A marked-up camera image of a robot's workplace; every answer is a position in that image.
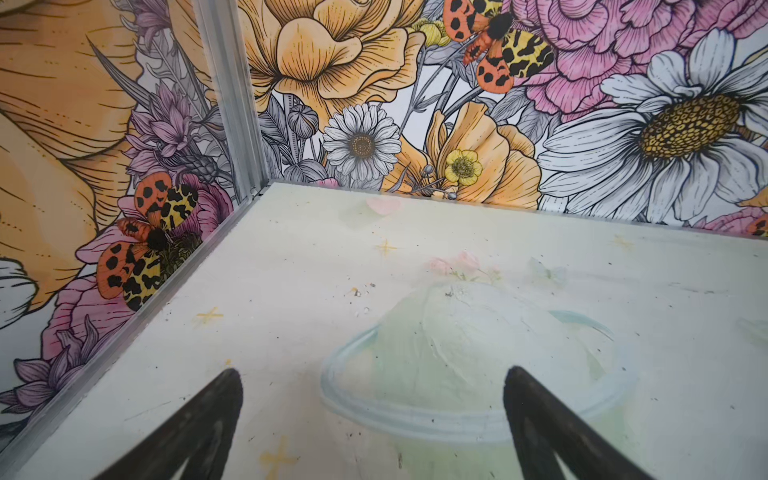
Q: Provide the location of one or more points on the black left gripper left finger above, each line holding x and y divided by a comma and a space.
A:
194, 443

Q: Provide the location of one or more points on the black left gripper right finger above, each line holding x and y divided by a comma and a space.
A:
547, 435

